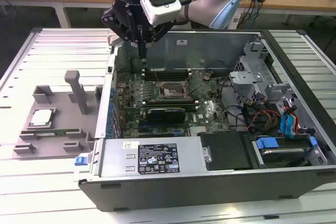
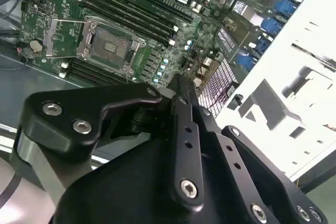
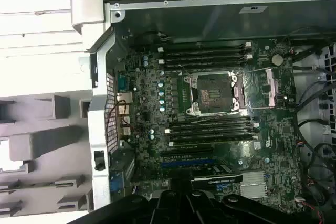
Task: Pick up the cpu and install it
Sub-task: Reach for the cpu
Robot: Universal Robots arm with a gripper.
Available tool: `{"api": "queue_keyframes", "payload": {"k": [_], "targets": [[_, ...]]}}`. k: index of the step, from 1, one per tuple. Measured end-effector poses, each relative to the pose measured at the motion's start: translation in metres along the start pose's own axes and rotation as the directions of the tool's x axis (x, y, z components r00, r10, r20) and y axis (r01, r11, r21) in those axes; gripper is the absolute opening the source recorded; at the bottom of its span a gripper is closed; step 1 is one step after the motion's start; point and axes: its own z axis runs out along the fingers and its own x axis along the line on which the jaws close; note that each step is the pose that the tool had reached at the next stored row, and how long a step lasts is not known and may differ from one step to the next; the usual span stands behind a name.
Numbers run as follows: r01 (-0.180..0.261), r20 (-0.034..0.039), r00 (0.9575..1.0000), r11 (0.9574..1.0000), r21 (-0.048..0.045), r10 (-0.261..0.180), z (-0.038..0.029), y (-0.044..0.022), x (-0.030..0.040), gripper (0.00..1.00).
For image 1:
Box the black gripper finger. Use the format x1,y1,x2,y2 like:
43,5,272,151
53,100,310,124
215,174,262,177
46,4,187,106
101,8,144,59
143,22,174,59

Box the silver CPU chip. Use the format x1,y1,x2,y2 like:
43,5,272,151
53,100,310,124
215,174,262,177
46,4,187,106
29,108,56,127

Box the black graphics card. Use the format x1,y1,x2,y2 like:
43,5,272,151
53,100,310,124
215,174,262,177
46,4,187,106
145,107,186,124

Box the green motherboard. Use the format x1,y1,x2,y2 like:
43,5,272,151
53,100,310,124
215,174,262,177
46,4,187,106
112,69,232,138

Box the silver metal drive cage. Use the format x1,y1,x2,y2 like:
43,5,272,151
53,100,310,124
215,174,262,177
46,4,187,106
228,41,300,104

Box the grey parts rack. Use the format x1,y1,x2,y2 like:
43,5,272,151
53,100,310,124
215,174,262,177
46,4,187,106
13,70,103,159

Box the green RAM stick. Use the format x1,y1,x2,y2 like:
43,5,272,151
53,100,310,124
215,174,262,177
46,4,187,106
20,128,81,137

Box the silver power supply unit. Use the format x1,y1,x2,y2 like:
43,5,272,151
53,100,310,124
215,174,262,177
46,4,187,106
99,136,208,177

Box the black plastic shroud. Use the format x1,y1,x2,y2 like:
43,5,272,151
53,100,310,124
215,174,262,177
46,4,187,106
198,131,254,171

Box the blue disk carrier tab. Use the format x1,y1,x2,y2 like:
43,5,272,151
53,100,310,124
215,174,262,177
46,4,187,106
256,137,279,150

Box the black open PC case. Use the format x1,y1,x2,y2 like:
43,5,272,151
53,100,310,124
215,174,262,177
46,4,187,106
73,28,336,213

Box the blue hanging cables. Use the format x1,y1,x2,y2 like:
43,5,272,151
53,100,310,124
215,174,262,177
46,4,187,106
244,0,262,29

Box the red yellow wire bundle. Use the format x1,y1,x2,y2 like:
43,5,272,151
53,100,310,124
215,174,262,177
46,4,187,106
249,111,281,130

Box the blue flat data wire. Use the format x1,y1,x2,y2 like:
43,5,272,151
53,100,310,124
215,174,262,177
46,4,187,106
279,105,299,138

